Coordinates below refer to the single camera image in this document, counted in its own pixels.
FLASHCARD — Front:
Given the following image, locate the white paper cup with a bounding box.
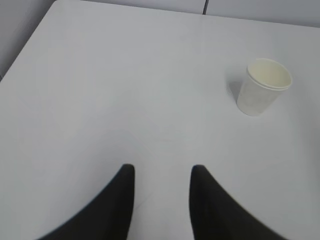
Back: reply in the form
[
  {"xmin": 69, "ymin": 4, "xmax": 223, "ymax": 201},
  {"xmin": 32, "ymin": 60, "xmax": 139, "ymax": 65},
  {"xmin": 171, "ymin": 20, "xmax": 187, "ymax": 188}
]
[{"xmin": 236, "ymin": 58, "xmax": 292, "ymax": 117}]

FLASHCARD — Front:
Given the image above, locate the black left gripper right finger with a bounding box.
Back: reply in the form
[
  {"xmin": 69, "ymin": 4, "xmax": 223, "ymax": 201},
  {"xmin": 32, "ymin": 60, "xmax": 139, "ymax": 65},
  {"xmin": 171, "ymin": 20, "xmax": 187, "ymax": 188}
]
[{"xmin": 189, "ymin": 164, "xmax": 284, "ymax": 240}]

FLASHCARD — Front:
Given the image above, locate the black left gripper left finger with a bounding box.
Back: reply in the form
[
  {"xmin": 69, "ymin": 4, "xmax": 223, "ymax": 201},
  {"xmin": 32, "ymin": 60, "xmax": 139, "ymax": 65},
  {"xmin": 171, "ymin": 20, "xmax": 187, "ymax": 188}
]
[{"xmin": 42, "ymin": 164, "xmax": 135, "ymax": 240}]

